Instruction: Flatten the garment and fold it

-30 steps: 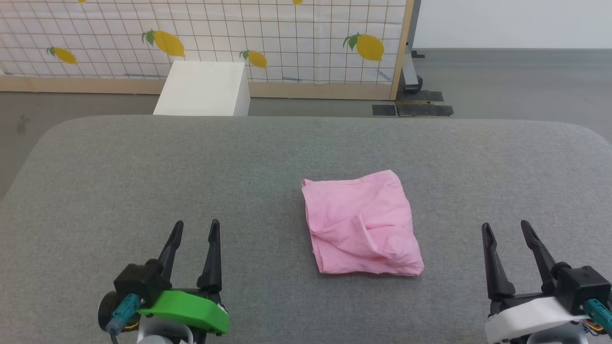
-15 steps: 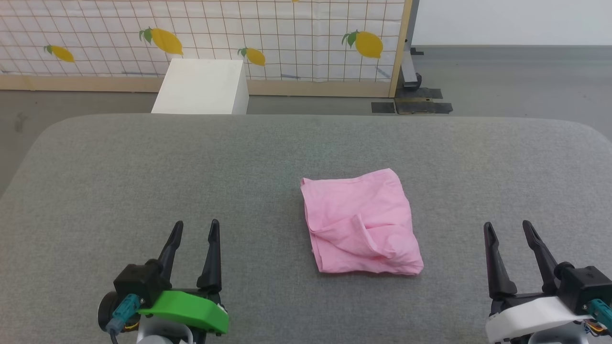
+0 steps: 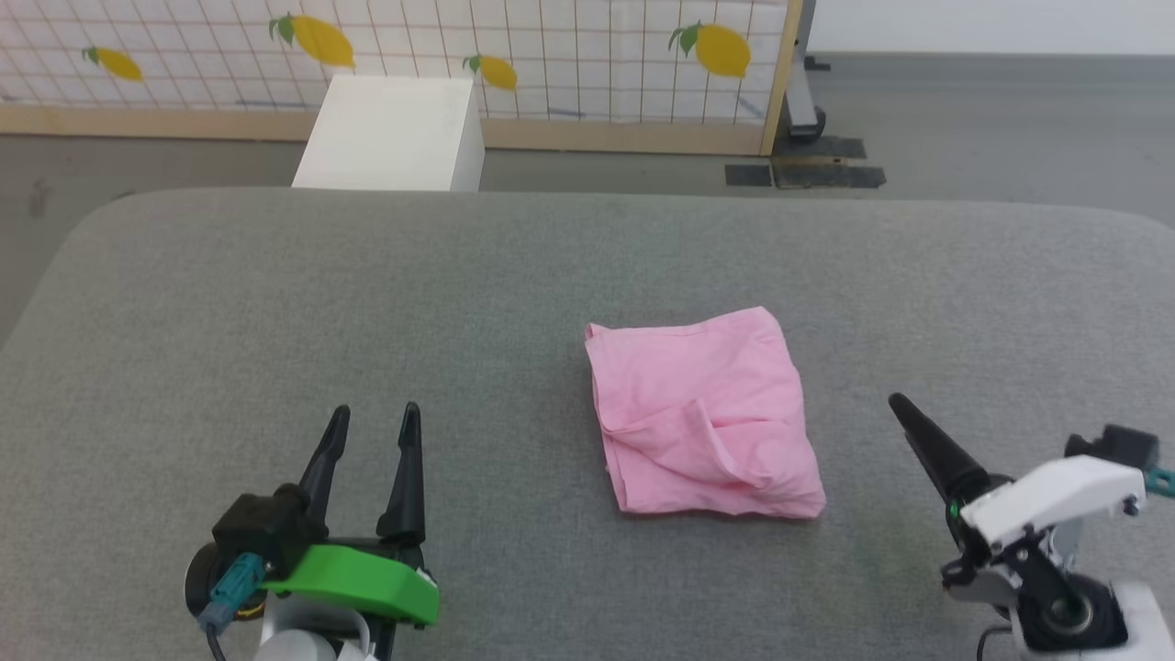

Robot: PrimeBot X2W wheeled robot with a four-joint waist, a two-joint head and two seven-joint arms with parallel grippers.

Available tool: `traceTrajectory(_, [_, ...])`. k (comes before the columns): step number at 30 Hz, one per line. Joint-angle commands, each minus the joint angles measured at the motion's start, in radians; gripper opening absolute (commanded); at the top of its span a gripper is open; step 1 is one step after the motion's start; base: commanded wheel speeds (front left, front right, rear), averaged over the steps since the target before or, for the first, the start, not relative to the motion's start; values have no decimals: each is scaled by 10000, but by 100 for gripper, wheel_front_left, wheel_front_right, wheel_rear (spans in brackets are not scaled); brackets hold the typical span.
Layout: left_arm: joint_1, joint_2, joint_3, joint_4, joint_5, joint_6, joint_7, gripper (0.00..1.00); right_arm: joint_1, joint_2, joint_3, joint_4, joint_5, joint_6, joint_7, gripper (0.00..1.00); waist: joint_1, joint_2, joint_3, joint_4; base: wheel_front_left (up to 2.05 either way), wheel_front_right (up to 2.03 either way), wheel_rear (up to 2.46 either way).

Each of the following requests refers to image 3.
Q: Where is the black floor tape patch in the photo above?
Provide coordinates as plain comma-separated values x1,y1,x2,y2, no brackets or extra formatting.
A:
794,137,867,159
771,156,888,190

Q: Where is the teal plug left camera cable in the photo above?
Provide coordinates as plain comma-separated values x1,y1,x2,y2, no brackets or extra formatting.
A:
197,551,278,661

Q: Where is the white box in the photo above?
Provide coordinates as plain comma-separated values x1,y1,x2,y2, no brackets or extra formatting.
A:
292,75,486,193

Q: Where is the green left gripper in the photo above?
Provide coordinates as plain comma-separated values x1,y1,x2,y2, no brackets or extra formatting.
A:
260,401,442,631

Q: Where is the lemon print partition panel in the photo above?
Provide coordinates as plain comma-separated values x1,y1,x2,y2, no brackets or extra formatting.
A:
0,0,805,157

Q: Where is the pink garment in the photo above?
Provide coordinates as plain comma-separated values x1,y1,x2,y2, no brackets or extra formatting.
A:
584,307,827,521

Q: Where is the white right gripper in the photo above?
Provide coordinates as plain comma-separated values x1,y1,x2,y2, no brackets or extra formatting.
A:
887,392,1150,588

